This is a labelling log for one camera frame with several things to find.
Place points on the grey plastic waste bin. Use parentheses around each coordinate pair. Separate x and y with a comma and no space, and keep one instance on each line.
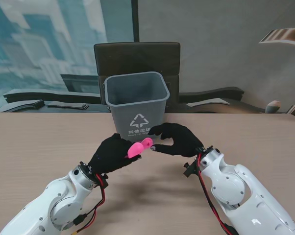
(137,117)

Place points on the white paper sheet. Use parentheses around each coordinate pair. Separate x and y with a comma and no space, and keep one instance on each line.
(207,102)

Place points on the black curved desk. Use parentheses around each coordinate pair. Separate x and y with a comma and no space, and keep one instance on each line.
(64,98)

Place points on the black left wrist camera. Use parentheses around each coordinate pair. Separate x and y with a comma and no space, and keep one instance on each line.
(104,181)

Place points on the black office chair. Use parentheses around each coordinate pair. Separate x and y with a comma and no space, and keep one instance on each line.
(137,58)

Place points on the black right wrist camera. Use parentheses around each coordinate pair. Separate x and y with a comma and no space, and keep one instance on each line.
(190,170)

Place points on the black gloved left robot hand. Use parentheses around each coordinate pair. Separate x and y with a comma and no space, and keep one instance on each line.
(110,154)

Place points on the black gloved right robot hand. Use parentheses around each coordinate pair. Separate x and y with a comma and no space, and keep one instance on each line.
(184,142)

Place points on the brown curved wooden board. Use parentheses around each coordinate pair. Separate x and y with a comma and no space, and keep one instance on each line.
(284,36)

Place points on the dark paper stack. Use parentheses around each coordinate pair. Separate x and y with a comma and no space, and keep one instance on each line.
(66,106)

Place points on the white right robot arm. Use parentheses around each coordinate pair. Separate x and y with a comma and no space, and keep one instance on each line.
(235,188)

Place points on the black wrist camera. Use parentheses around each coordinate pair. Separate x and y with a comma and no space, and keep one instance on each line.
(104,181)
(190,170)

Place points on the black window post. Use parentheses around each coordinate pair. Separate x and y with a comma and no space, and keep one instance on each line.
(135,20)

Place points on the small black desk object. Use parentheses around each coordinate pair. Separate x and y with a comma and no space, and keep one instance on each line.
(37,104)

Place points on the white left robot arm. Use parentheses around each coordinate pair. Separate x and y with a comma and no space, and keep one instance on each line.
(59,195)

